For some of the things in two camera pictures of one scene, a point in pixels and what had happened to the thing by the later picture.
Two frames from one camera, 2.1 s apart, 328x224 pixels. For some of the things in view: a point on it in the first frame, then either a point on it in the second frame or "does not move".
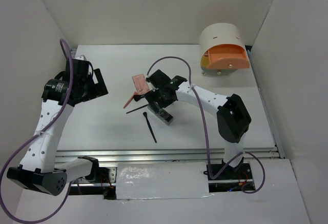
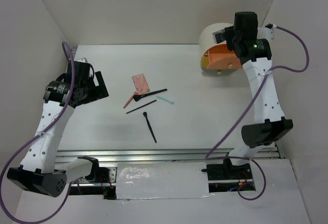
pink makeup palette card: [140, 83] does not move
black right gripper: [151, 96] to [229, 33]
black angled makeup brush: [145, 115] does not move
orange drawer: [227, 56] does not move
